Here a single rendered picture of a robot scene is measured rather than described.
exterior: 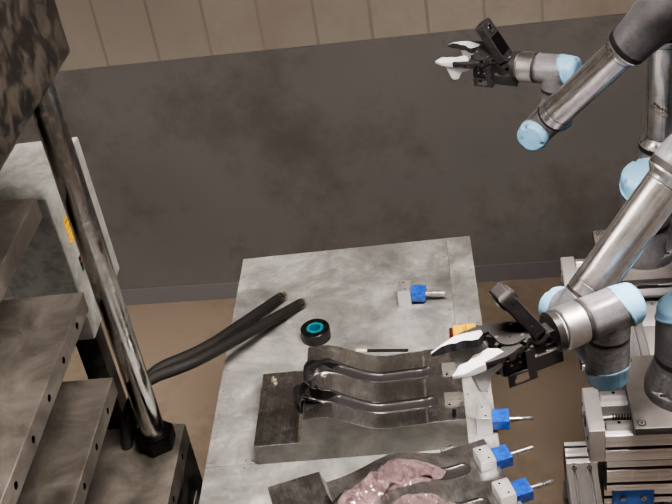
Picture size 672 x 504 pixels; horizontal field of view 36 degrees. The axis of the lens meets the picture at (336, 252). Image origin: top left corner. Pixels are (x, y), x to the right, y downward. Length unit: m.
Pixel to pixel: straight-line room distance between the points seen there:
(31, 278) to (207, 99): 1.64
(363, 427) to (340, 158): 1.79
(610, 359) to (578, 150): 2.26
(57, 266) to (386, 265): 1.04
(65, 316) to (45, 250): 0.22
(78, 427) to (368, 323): 0.88
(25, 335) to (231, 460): 0.60
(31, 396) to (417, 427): 0.87
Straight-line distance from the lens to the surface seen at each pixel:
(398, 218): 4.14
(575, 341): 1.74
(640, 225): 1.88
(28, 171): 2.52
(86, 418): 2.41
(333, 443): 2.45
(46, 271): 2.49
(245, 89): 3.93
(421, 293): 2.86
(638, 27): 2.34
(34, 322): 2.31
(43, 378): 2.14
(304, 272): 3.09
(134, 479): 2.60
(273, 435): 2.49
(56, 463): 2.33
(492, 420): 2.47
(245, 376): 2.76
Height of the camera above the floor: 2.55
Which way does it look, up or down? 34 degrees down
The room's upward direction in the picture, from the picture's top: 10 degrees counter-clockwise
